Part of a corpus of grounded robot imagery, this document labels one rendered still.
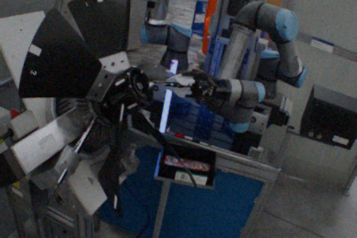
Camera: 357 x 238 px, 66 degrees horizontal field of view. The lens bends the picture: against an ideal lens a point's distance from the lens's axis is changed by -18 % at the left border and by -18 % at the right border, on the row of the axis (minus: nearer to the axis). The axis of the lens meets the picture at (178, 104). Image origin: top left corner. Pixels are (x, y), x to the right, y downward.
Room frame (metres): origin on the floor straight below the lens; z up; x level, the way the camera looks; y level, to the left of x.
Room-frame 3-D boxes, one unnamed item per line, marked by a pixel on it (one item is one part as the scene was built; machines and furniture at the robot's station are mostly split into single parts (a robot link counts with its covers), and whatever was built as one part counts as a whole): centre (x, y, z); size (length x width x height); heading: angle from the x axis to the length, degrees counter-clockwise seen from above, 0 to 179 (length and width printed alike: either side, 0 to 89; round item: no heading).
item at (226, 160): (1.28, -0.05, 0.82); 0.90 x 0.04 x 0.08; 75
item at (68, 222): (0.88, 0.38, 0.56); 0.19 x 0.04 x 0.04; 75
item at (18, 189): (0.82, 0.52, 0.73); 0.15 x 0.09 x 0.22; 75
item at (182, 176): (1.10, -0.08, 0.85); 0.22 x 0.17 x 0.07; 90
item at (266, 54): (1.57, -0.41, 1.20); 0.13 x 0.12 x 0.14; 53
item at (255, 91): (1.13, -0.24, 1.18); 0.11 x 0.08 x 0.09; 112
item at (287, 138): (1.17, -0.47, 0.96); 0.03 x 0.03 x 0.20; 75
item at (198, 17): (8.29, -0.61, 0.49); 1.27 x 0.88 x 0.98; 150
